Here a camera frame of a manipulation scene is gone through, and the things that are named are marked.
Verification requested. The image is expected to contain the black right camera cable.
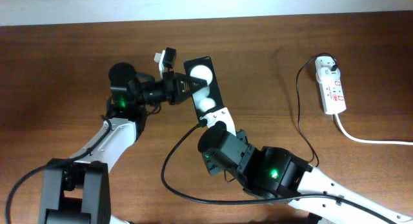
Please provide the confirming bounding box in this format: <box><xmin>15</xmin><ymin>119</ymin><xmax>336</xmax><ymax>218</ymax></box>
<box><xmin>160</xmin><ymin>123</ymin><xmax>398</xmax><ymax>224</ymax></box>

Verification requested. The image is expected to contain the black smartphone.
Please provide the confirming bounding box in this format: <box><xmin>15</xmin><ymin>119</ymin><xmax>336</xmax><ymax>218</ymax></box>
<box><xmin>183</xmin><ymin>56</ymin><xmax>224</xmax><ymax>119</ymax></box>

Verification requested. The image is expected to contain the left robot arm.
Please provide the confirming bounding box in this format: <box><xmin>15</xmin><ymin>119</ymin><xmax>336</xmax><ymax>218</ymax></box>
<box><xmin>39</xmin><ymin>63</ymin><xmax>213</xmax><ymax>224</ymax></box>

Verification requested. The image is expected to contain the white power strip cord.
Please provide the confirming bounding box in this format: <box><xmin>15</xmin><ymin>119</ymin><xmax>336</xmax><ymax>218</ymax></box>
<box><xmin>333</xmin><ymin>113</ymin><xmax>413</xmax><ymax>147</ymax></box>

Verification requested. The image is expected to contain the black charging cable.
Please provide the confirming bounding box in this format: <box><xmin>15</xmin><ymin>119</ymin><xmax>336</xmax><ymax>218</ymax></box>
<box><xmin>196</xmin><ymin>53</ymin><xmax>339</xmax><ymax>168</ymax></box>

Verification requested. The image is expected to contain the white power strip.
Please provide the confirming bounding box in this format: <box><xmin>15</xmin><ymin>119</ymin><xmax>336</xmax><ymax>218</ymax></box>
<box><xmin>319</xmin><ymin>77</ymin><xmax>346</xmax><ymax>115</ymax></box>

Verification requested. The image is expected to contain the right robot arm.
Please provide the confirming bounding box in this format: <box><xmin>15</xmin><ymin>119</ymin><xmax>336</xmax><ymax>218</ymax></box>
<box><xmin>197</xmin><ymin>121</ymin><xmax>412</xmax><ymax>223</ymax></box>

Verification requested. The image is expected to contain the white USB charger adapter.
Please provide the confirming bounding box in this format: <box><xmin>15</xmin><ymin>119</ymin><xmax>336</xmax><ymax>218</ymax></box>
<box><xmin>315</xmin><ymin>56</ymin><xmax>341</xmax><ymax>83</ymax></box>

